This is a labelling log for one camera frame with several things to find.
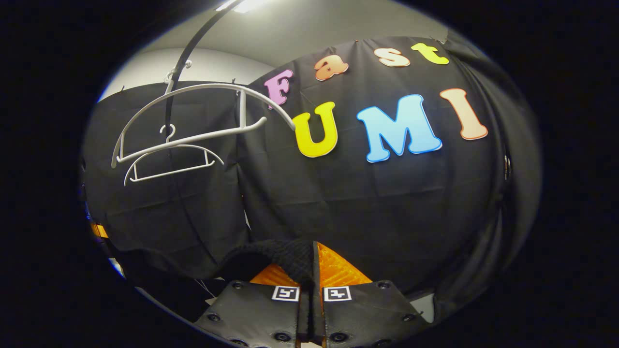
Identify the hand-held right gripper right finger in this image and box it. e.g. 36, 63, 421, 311
312, 241, 431, 348

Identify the black jacket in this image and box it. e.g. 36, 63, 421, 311
116, 237, 315, 322

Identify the white plastic hanger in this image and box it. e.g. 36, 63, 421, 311
123, 124, 225, 187
111, 60, 296, 170

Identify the black backdrop cloth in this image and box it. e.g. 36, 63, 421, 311
80, 36, 542, 319

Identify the white flat board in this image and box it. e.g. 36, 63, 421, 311
410, 292, 436, 323

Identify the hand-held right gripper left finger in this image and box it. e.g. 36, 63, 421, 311
193, 263, 312, 348

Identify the black clothes rack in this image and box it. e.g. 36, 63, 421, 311
163, 0, 247, 271

